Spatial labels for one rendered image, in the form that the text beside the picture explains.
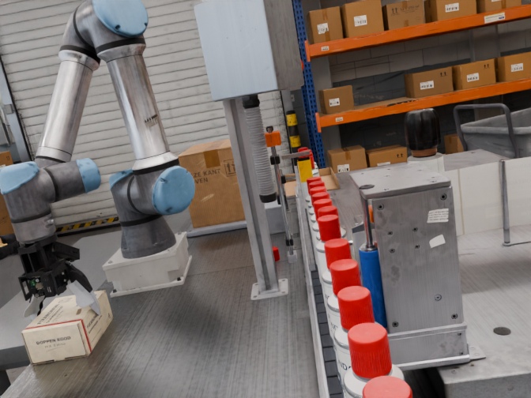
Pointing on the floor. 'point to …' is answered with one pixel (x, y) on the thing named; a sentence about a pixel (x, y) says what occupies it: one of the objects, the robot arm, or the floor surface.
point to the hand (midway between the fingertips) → (69, 319)
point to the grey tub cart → (497, 132)
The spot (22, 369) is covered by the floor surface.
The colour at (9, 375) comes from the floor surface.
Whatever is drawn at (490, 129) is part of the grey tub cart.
